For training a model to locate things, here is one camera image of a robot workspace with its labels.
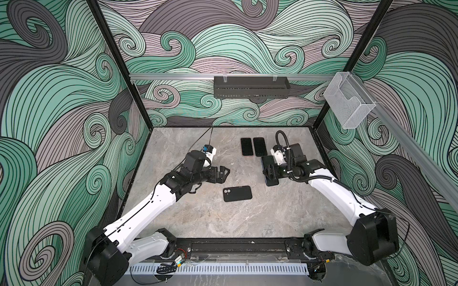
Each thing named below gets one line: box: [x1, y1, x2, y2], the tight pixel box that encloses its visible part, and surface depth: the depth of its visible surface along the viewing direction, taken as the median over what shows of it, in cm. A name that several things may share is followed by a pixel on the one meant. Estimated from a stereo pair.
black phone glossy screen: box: [252, 137, 268, 157], surface depth 109 cm
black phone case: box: [223, 185, 253, 202], surface depth 92 cm
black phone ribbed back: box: [240, 137, 254, 156], surface depth 112 cm
